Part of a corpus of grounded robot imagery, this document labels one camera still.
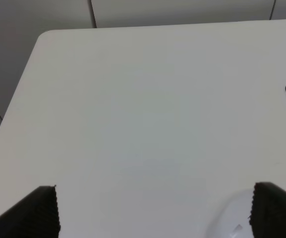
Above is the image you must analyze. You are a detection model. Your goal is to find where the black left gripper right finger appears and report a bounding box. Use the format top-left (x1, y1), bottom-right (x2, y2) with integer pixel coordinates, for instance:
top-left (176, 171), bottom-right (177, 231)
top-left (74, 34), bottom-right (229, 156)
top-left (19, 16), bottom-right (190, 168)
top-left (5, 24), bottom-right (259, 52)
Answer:
top-left (249, 182), bottom-right (286, 238)

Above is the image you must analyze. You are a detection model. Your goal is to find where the white computer mouse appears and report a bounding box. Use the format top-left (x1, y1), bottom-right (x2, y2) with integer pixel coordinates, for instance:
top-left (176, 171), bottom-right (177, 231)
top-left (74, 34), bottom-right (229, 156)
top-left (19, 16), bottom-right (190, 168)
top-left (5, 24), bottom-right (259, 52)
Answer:
top-left (205, 188), bottom-right (253, 238)

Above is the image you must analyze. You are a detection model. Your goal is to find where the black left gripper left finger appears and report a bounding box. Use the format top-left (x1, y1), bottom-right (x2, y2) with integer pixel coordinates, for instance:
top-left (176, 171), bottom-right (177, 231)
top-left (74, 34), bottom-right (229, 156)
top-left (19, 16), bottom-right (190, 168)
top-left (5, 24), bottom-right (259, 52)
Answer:
top-left (0, 186), bottom-right (60, 238)

